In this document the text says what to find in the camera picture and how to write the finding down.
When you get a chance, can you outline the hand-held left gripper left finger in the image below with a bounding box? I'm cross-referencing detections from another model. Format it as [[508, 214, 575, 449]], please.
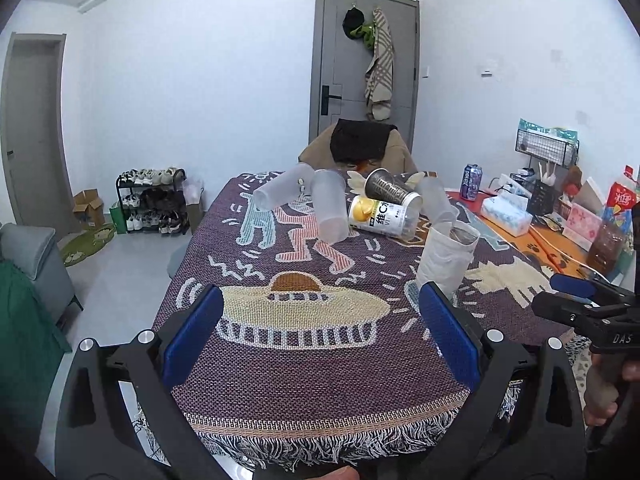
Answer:
[[54, 285, 232, 480]]

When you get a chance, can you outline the tissue pack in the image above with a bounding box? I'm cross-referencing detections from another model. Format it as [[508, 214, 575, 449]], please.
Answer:
[[480, 194, 534, 237]]

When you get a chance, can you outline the black wire basket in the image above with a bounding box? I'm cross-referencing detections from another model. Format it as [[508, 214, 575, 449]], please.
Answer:
[[513, 128, 581, 169]]

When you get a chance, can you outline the green plush item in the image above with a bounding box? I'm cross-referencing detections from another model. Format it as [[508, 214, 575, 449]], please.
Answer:
[[350, 20, 377, 52]]

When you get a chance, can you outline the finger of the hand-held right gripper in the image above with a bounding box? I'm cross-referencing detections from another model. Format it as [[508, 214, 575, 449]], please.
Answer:
[[551, 273, 637, 307], [531, 292, 606, 333]]

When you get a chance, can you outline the white paper cup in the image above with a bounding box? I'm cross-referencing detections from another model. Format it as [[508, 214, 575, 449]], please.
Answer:
[[416, 221, 482, 307]]

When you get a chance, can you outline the black desk organizer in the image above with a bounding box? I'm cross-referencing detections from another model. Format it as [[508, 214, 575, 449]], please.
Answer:
[[525, 177, 564, 217]]

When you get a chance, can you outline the printed blanket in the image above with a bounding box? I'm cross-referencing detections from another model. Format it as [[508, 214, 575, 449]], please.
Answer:
[[137, 169, 592, 473]]

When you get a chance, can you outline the clear plastic cup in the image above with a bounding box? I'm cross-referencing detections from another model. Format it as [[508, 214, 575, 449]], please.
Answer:
[[313, 170, 350, 242], [252, 164, 317, 211], [415, 177, 460, 226]]

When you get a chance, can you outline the blue soda can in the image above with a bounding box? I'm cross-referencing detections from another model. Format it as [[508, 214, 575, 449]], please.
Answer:
[[459, 163, 484, 200]]

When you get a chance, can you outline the red label drink bottle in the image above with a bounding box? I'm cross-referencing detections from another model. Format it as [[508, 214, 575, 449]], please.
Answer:
[[587, 164, 640, 275]]

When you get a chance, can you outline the dark cap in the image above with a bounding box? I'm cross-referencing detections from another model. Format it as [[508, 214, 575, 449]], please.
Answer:
[[342, 7, 366, 39]]

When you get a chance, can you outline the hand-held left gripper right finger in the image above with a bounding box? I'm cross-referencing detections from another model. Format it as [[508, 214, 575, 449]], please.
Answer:
[[419, 281, 587, 480]]

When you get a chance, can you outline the chair with black garment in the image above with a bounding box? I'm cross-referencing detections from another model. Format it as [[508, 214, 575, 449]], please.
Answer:
[[298, 124, 419, 177]]

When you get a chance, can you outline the teal bag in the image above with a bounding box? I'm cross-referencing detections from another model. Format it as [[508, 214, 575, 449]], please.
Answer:
[[517, 118, 579, 142]]

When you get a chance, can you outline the grey sofa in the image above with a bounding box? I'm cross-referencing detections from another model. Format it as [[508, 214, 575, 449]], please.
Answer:
[[0, 223, 84, 332]]

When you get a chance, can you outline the plaid scarf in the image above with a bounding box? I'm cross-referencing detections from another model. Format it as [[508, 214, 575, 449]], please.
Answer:
[[363, 8, 396, 122]]

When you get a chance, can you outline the cardboard box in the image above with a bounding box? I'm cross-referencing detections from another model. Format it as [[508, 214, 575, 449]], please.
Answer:
[[72, 188, 105, 229]]

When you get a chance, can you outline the black shoe rack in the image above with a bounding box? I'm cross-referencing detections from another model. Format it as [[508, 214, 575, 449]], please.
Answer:
[[115, 167, 191, 236]]

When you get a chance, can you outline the orange paw print mat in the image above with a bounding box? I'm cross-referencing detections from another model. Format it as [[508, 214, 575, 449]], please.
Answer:
[[444, 189, 603, 282]]

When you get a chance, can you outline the dark patterned cup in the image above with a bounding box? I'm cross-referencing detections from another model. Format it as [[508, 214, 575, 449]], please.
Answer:
[[364, 168, 407, 204]]

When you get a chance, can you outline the clear plastic bag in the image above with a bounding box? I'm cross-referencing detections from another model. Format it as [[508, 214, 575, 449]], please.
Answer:
[[182, 175, 206, 207]]

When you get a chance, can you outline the yellow label plastic cup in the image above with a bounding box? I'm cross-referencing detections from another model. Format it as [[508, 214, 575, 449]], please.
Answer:
[[348, 192, 424, 241]]

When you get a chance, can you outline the green bag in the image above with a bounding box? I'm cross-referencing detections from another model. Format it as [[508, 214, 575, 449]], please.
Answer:
[[109, 202, 129, 235]]

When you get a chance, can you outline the person's right hand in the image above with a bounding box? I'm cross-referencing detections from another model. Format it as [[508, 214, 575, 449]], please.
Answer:
[[584, 360, 640, 431]]

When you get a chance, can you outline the black door handle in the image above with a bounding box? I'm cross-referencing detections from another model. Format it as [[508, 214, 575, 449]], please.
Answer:
[[321, 85, 344, 116]]

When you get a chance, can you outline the black garment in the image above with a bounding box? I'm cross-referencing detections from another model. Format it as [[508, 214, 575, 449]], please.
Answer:
[[330, 119, 394, 164]]

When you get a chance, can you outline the green cloth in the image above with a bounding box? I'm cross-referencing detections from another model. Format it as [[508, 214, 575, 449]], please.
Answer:
[[0, 259, 74, 443]]

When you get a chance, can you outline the green rug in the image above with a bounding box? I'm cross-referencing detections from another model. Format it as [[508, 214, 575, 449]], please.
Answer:
[[58, 223, 117, 268]]

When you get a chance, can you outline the grey side door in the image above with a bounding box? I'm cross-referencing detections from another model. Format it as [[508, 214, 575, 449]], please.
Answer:
[[0, 32, 69, 235]]

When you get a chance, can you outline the pink box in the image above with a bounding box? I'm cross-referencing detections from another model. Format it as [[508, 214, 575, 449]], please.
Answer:
[[562, 202, 604, 252]]

